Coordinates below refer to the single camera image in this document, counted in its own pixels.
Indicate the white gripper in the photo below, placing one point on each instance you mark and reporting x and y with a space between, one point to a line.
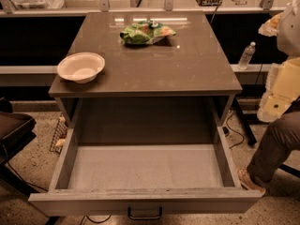
290 32

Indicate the green rice chip bag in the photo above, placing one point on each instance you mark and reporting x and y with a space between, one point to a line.
145 33

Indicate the grey cabinet with glossy top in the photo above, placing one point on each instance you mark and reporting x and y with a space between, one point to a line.
190 64

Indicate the open grey top drawer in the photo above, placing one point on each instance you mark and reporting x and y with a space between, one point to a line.
145 153

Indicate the clear plastic water bottle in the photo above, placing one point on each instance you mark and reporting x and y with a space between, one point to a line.
246 56

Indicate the person's leg in trousers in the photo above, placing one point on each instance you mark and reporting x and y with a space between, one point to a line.
278 141

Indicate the tan shoe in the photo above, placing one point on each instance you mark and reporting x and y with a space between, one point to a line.
247 182

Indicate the white paper bowl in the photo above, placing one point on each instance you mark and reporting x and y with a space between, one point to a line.
81 67

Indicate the black chair at left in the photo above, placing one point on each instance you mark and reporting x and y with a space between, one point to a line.
16 131

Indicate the black drawer handle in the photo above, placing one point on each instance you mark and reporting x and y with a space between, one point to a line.
144 214

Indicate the wire basket on floor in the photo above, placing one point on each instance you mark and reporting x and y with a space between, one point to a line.
59 136

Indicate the grey railing frame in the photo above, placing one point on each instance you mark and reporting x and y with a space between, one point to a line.
150 3

